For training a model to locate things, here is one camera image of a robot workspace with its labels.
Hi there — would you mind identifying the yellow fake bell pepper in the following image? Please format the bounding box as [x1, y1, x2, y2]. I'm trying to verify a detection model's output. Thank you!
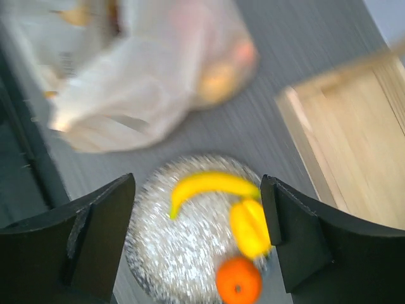
[230, 198, 271, 260]

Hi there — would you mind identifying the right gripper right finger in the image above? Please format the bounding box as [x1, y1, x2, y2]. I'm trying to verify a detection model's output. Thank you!
[260, 175, 404, 303]

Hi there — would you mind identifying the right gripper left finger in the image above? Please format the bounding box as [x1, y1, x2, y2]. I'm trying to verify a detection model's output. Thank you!
[1, 174, 135, 303]

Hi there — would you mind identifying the orange fake tangerine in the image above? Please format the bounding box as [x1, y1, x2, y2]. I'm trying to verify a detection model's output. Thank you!
[215, 256, 263, 304]

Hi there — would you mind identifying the black mounting base plate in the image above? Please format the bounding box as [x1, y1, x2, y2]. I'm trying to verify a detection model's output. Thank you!
[1, 51, 70, 227]

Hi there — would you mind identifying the speckled ceramic plate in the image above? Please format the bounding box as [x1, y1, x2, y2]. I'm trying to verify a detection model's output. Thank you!
[124, 154, 260, 303]

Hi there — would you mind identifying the wooden rack base tray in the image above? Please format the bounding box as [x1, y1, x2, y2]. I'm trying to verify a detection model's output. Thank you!
[277, 44, 404, 229]

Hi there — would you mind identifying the translucent plastic bag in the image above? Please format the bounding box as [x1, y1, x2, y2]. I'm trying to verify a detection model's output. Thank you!
[1, 1, 258, 153]

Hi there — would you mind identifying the yellow fake banana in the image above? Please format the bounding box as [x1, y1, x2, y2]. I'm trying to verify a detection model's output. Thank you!
[169, 171, 261, 219]

